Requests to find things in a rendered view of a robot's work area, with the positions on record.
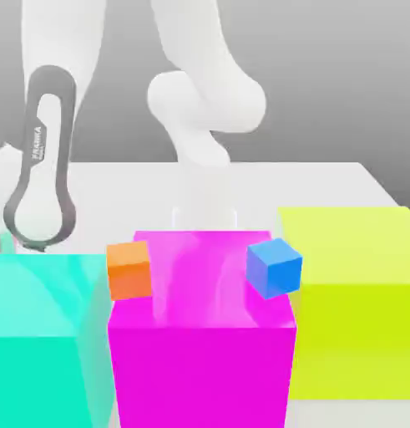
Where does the large turquoise box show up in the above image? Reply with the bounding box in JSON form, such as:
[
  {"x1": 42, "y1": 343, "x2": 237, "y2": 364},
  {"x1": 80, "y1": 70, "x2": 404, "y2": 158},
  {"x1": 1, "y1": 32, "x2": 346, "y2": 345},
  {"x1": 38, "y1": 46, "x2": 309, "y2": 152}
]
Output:
[{"x1": 0, "y1": 252, "x2": 116, "y2": 428}]

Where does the large magenta box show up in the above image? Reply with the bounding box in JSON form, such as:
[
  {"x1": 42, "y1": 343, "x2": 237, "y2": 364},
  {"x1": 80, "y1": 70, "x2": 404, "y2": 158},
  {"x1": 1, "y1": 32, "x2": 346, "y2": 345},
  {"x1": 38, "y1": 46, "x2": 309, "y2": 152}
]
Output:
[{"x1": 107, "y1": 229, "x2": 298, "y2": 428}]

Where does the small blue cube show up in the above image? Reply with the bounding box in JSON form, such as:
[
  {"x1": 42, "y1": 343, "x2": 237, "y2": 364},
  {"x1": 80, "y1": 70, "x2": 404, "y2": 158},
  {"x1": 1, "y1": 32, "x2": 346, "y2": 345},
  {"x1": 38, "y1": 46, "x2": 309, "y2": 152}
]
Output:
[{"x1": 245, "y1": 237, "x2": 304, "y2": 300}]

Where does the small orange cube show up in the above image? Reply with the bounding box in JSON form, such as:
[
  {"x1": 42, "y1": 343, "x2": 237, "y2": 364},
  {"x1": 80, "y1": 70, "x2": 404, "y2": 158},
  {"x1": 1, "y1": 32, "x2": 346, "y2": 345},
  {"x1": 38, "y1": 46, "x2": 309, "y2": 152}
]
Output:
[{"x1": 106, "y1": 240, "x2": 153, "y2": 302}]

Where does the large yellow-green box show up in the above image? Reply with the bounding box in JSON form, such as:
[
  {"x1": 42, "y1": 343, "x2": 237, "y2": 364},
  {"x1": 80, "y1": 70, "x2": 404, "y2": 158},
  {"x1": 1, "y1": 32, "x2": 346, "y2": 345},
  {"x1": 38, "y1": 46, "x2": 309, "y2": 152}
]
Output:
[{"x1": 276, "y1": 206, "x2": 410, "y2": 401}]

